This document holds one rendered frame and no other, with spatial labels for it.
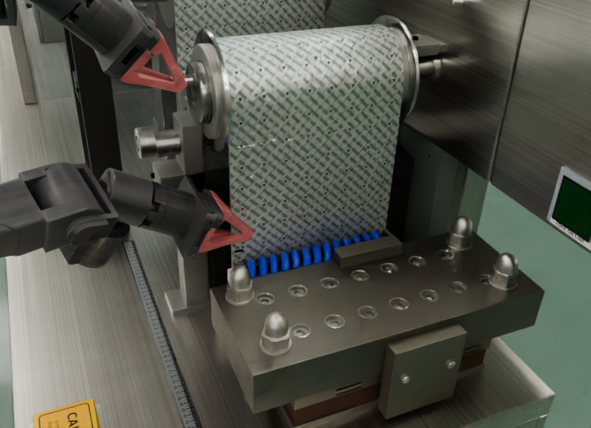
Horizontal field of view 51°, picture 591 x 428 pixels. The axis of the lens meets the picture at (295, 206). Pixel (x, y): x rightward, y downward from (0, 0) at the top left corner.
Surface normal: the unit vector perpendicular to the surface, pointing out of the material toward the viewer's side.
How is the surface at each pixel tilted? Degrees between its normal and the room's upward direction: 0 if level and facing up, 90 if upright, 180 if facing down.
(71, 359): 0
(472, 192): 90
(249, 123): 90
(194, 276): 90
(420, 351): 90
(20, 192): 27
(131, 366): 0
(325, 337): 0
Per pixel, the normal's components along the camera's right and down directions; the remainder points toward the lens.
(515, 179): -0.92, 0.18
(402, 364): 0.40, 0.48
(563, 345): 0.03, -0.86
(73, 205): 0.33, -0.59
